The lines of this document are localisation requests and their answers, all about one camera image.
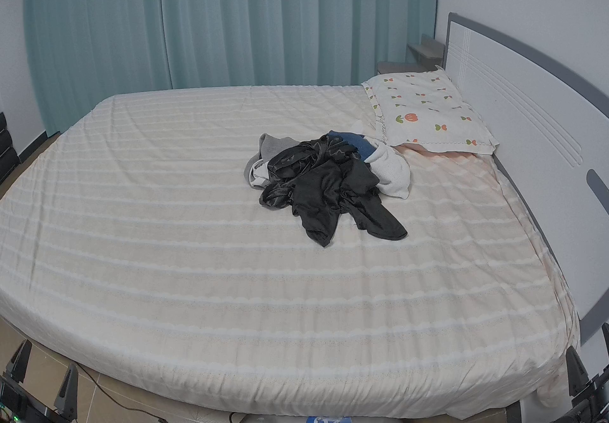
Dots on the black chest of drawers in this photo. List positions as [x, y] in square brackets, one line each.
[7, 150]

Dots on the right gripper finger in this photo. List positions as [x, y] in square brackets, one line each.
[575, 378]
[606, 338]

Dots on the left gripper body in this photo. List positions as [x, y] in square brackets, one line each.
[19, 399]

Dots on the white printed pillow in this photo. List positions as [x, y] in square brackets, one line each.
[428, 112]

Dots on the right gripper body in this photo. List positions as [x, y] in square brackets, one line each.
[592, 404]

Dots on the bed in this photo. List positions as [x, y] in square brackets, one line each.
[190, 221]

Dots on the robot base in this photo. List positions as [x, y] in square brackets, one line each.
[328, 419]

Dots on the grey bedside table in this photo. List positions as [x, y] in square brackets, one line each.
[418, 55]

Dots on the pile of clothes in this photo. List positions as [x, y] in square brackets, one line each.
[323, 178]

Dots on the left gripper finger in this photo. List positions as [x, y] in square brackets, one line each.
[69, 390]
[23, 366]

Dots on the blue-green curtain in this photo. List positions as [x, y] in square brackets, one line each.
[285, 7]
[95, 31]

